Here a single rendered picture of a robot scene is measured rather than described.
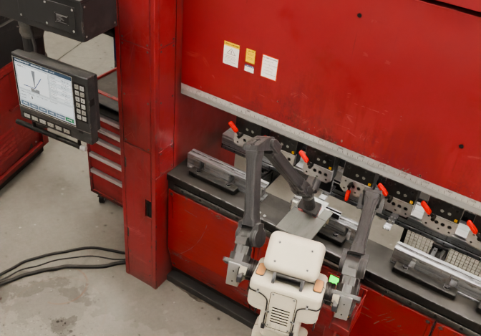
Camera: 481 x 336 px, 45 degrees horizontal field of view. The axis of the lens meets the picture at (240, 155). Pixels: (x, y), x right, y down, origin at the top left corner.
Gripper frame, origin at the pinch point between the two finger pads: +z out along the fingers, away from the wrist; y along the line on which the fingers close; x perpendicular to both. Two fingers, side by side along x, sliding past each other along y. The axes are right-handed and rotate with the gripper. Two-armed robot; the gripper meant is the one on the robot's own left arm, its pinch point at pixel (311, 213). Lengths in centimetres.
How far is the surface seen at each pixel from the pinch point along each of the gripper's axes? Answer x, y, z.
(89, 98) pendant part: 20, 97, -65
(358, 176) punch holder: -18.3, -16.5, -21.1
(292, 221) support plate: 8.7, 5.2, -3.0
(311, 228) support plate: 7.9, -4.9, -2.6
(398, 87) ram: -41, -23, -65
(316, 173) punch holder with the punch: -14.4, 3.4, -14.9
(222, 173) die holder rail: -3, 57, 10
